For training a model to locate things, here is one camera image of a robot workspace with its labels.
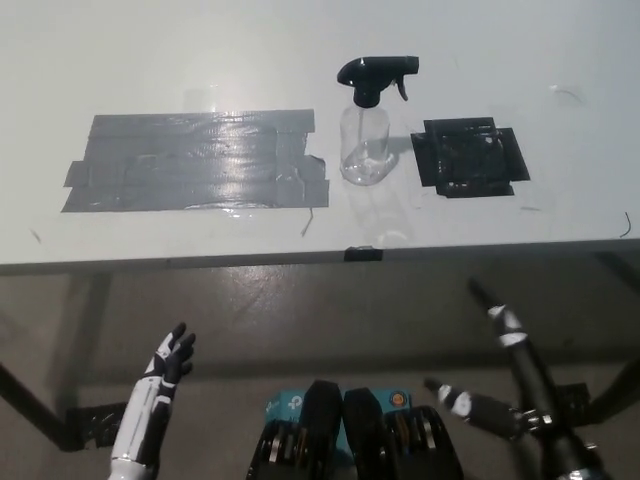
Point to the small black tape strip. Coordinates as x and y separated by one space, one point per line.
363 254

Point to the white and black left hand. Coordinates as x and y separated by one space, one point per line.
165 365

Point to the clear plastic bottle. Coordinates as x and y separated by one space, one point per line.
364 145

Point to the grey duct tape patch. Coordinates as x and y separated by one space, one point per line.
200 160

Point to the black right hand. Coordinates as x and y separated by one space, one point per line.
532 380

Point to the black table leg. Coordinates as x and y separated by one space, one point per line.
30 400

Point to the black spray trigger lid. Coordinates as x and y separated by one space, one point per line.
372 72

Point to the black robot torso blocks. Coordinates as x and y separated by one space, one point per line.
360 430

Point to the teal cardboard box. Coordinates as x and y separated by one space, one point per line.
285 402

